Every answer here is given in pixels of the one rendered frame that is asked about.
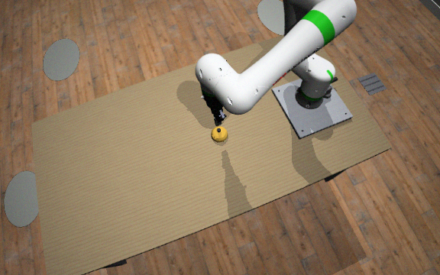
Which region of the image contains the gold dome bell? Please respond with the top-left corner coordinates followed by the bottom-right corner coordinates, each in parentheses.
top-left (211, 126), bottom-right (228, 143)

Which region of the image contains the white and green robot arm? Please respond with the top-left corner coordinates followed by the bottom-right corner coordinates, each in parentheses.
top-left (196, 0), bottom-right (357, 115)

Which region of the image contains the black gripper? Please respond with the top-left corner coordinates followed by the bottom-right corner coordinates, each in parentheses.
top-left (206, 103), bottom-right (226, 127)

